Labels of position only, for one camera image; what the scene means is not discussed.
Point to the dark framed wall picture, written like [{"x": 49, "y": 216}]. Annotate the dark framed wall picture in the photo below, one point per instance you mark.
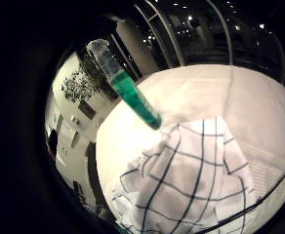
[{"x": 87, "y": 109}]

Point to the pale square pillar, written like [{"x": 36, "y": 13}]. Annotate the pale square pillar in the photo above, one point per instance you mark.
[{"x": 138, "y": 48}]

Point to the leafy potted plant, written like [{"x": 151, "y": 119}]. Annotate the leafy potted plant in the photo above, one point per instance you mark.
[{"x": 80, "y": 85}]

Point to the clear bottle with green liquid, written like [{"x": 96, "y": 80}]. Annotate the clear bottle with green liquid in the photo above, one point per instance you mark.
[{"x": 133, "y": 95}]

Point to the glass wall with metal frames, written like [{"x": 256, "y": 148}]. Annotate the glass wall with metal frames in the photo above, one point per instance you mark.
[{"x": 211, "y": 35}]

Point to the white black-checked cloth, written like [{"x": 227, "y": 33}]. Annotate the white black-checked cloth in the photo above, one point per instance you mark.
[{"x": 184, "y": 175}]

